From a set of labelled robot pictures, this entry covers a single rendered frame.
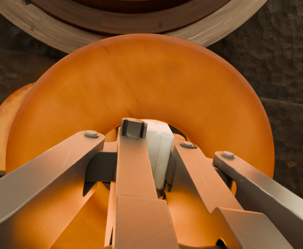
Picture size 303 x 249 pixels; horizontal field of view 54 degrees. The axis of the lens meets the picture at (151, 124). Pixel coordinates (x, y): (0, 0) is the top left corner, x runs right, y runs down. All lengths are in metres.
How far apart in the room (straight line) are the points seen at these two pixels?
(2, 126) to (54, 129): 0.32
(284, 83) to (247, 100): 0.46
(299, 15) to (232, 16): 0.24
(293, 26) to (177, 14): 0.30
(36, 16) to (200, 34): 0.20
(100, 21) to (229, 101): 0.25
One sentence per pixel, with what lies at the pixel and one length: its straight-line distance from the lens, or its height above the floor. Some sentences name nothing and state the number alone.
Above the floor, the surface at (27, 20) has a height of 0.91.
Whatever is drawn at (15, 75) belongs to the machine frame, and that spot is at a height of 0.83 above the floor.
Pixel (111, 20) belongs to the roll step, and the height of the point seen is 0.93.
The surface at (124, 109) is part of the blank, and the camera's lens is 0.16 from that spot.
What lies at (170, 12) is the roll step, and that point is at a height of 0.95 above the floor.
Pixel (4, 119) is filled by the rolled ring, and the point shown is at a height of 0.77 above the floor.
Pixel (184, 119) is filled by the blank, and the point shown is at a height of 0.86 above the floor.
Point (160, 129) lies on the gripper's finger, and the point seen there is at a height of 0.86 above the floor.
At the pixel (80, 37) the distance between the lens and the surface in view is 0.40.
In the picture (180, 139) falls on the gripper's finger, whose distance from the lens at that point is 0.17.
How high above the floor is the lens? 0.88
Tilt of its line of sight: 10 degrees down
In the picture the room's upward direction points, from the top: 11 degrees clockwise
